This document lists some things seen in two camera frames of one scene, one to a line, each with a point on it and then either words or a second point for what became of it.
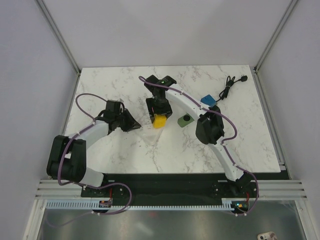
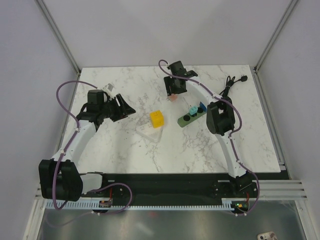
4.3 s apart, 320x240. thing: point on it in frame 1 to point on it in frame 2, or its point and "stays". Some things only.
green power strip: (185, 120) stays
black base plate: (169, 187) stays
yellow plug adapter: (159, 121) stays
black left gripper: (132, 123) to (120, 113)
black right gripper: (167, 111) to (167, 81)
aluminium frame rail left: (56, 31) stays
